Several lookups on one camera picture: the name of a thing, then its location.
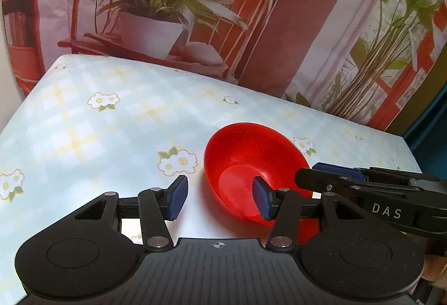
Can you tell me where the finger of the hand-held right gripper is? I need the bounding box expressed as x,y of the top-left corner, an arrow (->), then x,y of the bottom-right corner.
295,169 -> 371,202
312,162 -> 441,184

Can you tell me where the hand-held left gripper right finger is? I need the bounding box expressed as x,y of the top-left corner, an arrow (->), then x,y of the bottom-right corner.
252,176 -> 353,252

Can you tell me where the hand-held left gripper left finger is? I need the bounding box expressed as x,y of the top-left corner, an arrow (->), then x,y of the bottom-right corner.
72,175 -> 189,252

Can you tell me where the red bowl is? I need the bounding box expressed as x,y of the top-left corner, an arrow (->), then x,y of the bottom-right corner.
203,122 -> 320,245

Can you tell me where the person's right forearm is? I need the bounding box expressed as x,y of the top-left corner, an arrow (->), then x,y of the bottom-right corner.
422,252 -> 447,305

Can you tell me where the teal curtain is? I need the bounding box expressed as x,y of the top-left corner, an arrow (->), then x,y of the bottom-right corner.
401,86 -> 447,180

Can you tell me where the floral checked tablecloth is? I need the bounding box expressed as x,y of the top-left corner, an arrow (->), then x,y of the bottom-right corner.
0,54 -> 425,299

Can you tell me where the printed room scene backdrop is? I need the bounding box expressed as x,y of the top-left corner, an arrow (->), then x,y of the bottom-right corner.
0,0 -> 447,133

